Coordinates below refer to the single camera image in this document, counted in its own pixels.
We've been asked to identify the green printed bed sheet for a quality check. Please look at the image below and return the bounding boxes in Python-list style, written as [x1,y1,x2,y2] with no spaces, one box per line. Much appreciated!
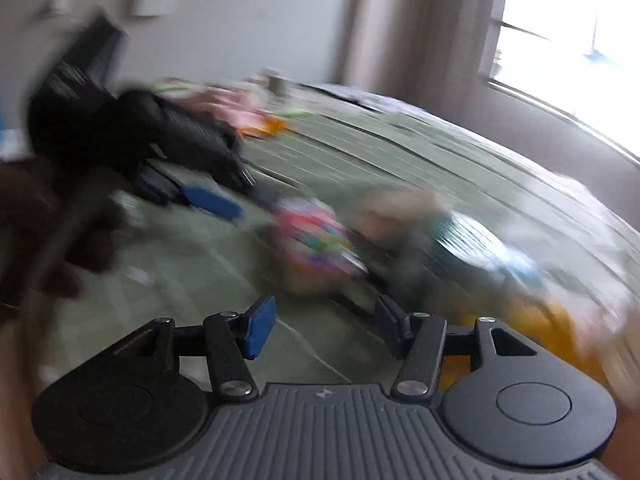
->
[30,77,640,401]

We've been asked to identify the green jar with lid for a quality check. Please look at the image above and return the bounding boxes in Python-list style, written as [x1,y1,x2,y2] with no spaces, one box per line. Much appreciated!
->
[432,210,503,283]

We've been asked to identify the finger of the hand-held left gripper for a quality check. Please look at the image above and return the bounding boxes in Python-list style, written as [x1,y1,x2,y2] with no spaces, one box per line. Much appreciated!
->
[132,160,246,223]
[215,140,281,211]

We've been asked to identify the person's left hand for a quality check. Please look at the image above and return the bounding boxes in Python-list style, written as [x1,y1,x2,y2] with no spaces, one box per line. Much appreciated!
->
[0,159,126,306]

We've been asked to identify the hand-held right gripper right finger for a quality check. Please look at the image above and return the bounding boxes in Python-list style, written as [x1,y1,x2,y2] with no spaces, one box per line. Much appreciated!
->
[375,295,543,401]

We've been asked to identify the window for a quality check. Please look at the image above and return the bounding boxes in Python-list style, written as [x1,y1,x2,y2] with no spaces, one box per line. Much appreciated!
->
[486,0,640,163]

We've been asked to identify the orange soft toy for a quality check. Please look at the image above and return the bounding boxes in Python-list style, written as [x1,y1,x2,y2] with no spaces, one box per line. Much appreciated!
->
[239,114,295,140]

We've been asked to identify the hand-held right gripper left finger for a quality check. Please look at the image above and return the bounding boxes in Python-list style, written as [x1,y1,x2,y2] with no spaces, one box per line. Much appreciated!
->
[117,295,277,403]

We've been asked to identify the white wall switch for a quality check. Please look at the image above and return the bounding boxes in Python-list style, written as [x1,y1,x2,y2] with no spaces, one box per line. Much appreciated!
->
[40,0,74,19]

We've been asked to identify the grey cup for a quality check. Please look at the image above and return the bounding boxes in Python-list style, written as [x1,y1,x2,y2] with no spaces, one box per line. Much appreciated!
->
[266,66,292,97]

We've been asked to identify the clear jar with beige label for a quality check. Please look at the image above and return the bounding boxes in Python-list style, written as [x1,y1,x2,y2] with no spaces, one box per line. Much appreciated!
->
[350,189,451,247]

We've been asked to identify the person's left forearm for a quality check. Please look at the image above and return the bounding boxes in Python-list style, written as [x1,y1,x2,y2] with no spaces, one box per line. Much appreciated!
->
[0,312,48,466]

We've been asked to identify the blue face mask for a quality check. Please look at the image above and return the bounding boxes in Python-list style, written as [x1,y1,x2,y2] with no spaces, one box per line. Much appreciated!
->
[492,244,547,287]

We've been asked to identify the beige curtain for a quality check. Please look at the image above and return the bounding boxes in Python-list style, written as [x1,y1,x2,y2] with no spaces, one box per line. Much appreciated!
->
[334,0,512,111]

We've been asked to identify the pink cloth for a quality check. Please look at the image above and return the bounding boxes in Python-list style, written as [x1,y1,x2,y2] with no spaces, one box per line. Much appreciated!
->
[192,82,267,127]

